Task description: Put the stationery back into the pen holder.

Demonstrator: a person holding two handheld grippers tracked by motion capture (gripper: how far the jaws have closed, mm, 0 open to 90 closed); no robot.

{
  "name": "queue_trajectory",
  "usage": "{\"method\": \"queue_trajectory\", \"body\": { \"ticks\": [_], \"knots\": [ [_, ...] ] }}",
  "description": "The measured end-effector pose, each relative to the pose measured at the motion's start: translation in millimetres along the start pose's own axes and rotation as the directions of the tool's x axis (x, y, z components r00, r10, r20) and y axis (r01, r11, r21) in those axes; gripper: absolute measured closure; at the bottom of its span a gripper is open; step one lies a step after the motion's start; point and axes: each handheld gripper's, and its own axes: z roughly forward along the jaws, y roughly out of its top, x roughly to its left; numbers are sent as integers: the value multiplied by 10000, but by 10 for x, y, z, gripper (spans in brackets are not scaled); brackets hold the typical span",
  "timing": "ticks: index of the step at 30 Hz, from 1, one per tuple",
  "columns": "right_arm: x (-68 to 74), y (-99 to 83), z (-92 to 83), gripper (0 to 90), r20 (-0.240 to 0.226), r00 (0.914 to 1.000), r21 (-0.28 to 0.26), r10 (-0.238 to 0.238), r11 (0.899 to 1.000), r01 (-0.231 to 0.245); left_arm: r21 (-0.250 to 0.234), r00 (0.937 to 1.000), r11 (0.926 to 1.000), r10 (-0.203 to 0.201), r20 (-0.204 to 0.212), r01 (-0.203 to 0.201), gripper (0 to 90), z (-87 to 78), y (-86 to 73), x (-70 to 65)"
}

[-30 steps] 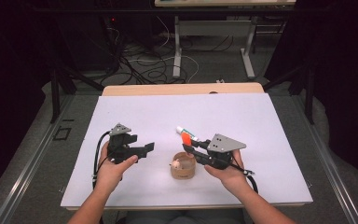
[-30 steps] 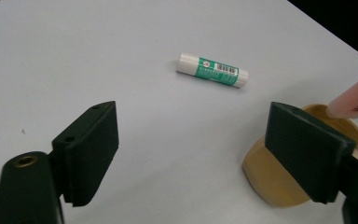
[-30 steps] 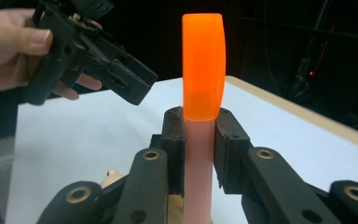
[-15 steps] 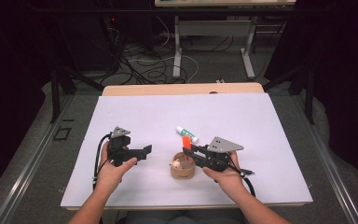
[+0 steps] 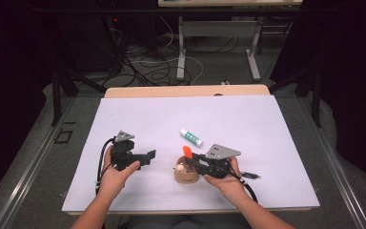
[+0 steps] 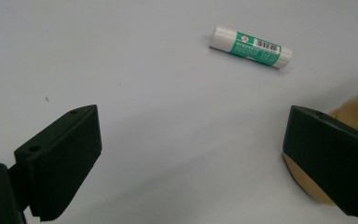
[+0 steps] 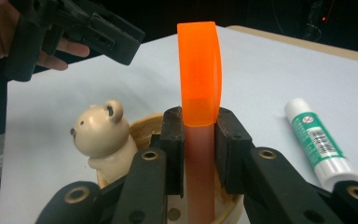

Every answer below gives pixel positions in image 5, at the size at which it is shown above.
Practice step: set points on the aluminium rail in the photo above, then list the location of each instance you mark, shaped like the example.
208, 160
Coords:
28, 178
336, 171

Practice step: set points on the grey metal-legged desk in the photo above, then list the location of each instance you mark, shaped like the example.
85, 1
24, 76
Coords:
219, 28

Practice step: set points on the person's right hand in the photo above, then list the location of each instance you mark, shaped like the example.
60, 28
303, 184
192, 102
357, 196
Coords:
230, 186

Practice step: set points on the black metal stand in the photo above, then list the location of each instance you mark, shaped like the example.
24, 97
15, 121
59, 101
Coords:
316, 95
56, 95

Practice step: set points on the white and green glue stick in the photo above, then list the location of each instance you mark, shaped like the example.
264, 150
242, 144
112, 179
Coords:
191, 138

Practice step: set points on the dark box with red light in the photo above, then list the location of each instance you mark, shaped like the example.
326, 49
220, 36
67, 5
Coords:
95, 44

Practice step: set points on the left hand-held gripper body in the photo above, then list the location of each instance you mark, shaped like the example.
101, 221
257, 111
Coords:
124, 154

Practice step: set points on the white table mat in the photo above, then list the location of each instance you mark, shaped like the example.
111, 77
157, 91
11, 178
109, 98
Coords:
178, 117

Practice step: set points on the small white plug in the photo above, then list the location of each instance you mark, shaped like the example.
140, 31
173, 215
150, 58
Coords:
225, 83

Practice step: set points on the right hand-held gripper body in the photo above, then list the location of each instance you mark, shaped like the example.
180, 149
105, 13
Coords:
217, 165

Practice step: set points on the person's left hand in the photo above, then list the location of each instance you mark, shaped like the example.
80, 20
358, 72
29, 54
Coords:
112, 183

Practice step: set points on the black pen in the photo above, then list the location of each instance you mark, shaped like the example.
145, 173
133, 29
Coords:
251, 174

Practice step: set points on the brown wooden pen holder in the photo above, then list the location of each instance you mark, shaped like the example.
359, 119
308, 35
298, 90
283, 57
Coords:
186, 177

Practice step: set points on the orange highlighter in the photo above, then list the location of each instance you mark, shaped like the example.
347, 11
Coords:
187, 152

